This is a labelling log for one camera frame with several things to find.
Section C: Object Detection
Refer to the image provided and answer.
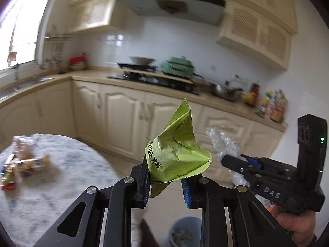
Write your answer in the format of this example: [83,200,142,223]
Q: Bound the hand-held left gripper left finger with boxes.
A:
[33,163,152,247]

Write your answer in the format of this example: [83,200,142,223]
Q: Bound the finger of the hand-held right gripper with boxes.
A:
[221,155,273,189]
[241,154,299,178]

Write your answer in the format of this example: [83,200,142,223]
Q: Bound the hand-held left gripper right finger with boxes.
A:
[181,176,296,247]

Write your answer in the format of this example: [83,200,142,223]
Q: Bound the grey plastic waste bin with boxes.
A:
[168,216,203,247]

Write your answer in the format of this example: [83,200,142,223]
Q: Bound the clear plastic wrap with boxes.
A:
[206,127,248,188]

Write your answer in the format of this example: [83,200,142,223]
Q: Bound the green foil wrapper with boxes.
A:
[144,98,213,198]

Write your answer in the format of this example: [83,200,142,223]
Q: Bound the person's right forearm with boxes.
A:
[298,233,325,247]

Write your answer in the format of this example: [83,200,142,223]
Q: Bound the person's right hand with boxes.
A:
[275,206,317,247]

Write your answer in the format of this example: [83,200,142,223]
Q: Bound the group of condiment bottles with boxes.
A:
[243,82,288,124]

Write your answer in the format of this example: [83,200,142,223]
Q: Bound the metal cooking pot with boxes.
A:
[211,81,243,102]

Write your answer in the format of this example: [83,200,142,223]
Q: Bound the round marble-pattern table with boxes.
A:
[0,133,121,247]

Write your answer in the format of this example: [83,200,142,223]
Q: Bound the black glass gas stove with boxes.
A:
[107,63,199,96]

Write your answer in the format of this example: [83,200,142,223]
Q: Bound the green electric pot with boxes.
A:
[161,55,197,79]

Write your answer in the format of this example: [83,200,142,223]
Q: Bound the long bread package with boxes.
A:
[4,154,50,177]

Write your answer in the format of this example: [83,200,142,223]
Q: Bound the beige kitchen countertop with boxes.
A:
[0,67,290,132]

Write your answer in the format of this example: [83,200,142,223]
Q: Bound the clear plastic bag with bread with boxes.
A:
[12,136,36,160]

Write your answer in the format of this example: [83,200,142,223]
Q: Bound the metal wok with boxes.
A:
[129,56,157,66]

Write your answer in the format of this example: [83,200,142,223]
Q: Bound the small red wrapper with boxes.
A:
[1,170,17,191]

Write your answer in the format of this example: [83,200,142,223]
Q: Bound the red plastic basin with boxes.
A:
[69,54,88,66]

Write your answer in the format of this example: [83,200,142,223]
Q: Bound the stainless steel double sink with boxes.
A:
[0,76,55,101]

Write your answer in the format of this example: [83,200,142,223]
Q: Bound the metal kitchen faucet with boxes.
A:
[7,60,21,81]

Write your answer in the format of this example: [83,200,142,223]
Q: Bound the grey black range hood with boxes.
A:
[117,0,227,27]

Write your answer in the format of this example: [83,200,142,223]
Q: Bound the metal utensil rail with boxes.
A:
[42,25,74,42]

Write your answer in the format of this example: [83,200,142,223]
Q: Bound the white frame kitchen window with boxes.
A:
[0,0,57,70]

